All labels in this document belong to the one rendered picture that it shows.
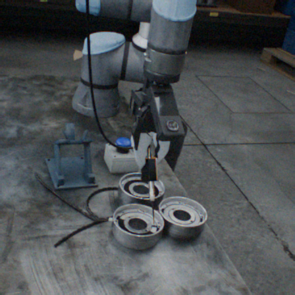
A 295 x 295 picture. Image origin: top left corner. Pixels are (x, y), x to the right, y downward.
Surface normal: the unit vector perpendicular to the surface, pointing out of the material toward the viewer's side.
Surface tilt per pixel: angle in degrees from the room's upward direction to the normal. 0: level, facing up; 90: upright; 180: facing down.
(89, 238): 0
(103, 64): 90
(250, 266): 0
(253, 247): 0
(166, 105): 31
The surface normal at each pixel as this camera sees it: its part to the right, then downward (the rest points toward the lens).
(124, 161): 0.32, 0.51
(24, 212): 0.16, -0.87
